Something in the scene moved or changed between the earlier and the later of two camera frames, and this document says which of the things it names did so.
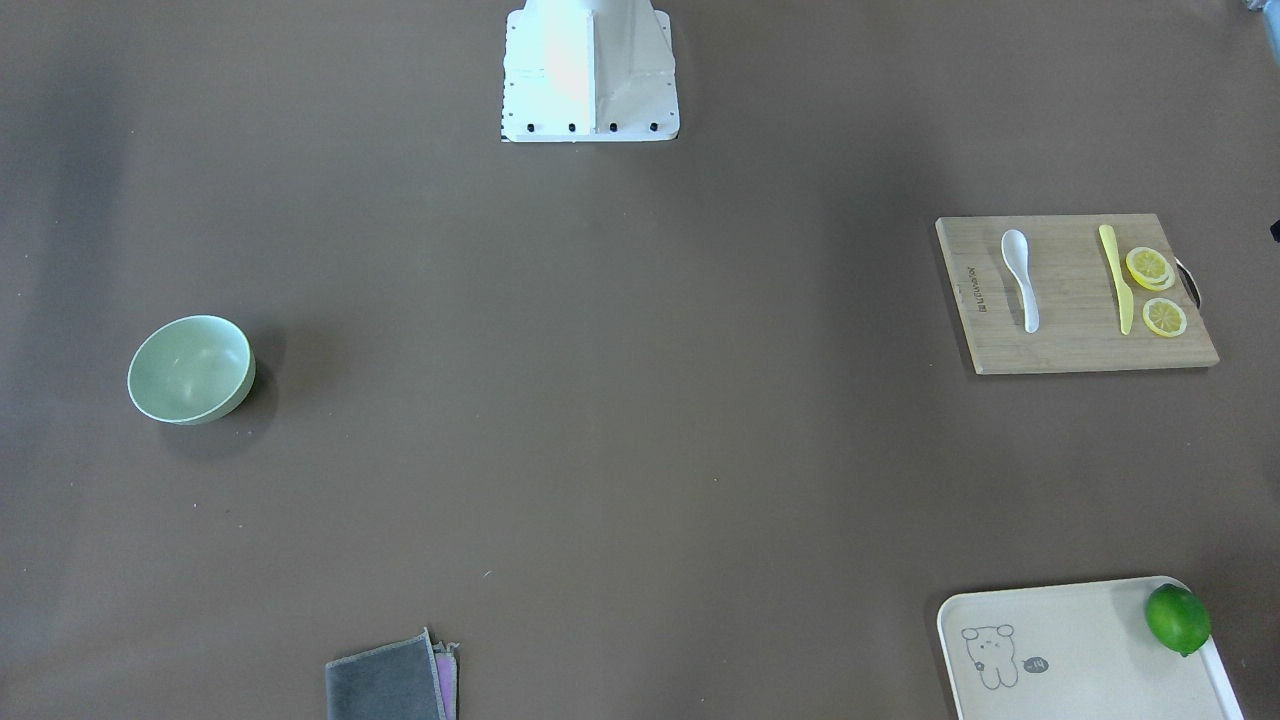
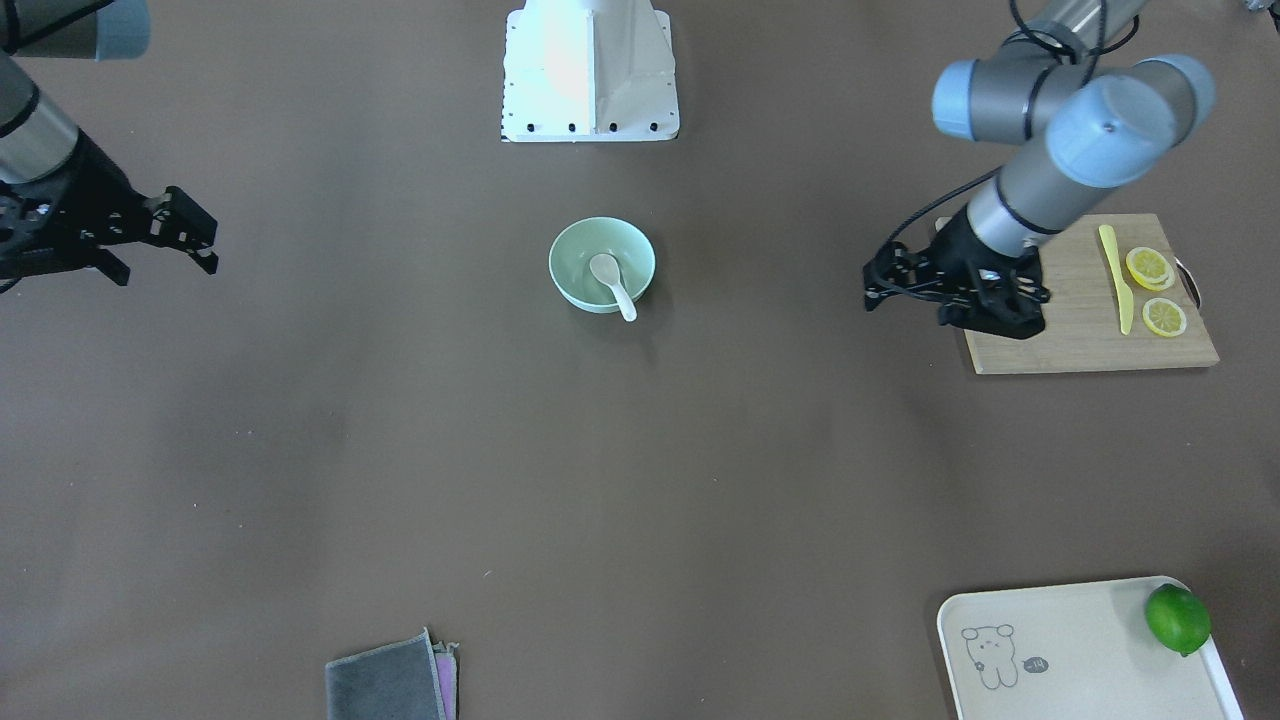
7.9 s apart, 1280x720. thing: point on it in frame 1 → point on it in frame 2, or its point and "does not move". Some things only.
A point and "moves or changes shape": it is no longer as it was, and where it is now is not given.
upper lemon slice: x=1149 y=269 does not move
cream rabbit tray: x=1074 y=651 does not move
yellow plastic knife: x=1125 y=295 does not move
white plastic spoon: x=1015 y=254 moves or changes shape
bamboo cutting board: x=1075 y=293 does not move
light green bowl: x=192 y=370 → x=573 y=249
